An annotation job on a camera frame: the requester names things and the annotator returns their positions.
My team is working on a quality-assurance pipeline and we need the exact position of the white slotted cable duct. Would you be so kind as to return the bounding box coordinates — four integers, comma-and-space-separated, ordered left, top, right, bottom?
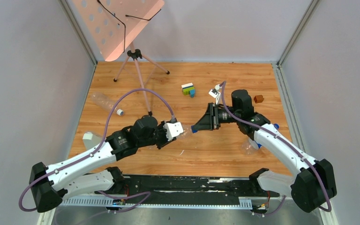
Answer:
57, 195, 253, 210

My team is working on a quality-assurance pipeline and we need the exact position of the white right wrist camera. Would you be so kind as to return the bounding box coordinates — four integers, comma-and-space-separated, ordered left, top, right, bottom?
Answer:
208, 84, 222, 105

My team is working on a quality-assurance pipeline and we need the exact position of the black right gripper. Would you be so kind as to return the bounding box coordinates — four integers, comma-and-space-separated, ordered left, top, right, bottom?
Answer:
192, 103, 240, 130

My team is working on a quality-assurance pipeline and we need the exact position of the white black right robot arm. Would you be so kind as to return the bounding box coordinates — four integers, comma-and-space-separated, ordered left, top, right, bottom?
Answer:
191, 90, 338, 212

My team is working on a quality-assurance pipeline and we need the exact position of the coloured toy brick stack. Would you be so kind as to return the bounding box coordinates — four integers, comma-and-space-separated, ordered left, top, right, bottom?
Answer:
181, 82, 196, 98

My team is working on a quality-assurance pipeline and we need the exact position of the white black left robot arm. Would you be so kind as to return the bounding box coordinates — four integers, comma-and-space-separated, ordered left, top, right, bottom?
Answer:
30, 115, 184, 213

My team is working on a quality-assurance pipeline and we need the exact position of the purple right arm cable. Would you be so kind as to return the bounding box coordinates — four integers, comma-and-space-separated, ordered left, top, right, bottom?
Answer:
218, 81, 332, 213

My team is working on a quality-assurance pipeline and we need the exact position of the brown small block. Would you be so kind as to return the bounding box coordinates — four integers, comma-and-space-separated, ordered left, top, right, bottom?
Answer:
253, 95, 264, 104

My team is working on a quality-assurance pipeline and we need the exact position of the clear bottle white cap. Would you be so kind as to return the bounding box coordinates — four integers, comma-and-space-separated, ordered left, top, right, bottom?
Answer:
90, 92, 124, 116

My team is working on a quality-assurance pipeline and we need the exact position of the pink music stand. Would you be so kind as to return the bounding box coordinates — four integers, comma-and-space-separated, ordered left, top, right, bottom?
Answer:
71, 0, 171, 117

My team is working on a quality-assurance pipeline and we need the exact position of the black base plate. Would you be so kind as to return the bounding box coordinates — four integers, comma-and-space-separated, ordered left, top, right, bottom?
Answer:
105, 174, 279, 205

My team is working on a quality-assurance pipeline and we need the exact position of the white carton with cap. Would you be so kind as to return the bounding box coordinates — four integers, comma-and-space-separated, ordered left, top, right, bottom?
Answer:
82, 132, 103, 150

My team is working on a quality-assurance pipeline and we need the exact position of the clear bottle blue cap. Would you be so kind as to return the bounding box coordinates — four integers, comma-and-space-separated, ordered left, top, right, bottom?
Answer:
243, 124, 280, 154

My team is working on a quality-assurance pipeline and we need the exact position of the clear Pepsi bottle blue label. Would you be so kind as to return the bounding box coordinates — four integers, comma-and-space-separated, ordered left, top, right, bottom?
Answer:
147, 124, 193, 150

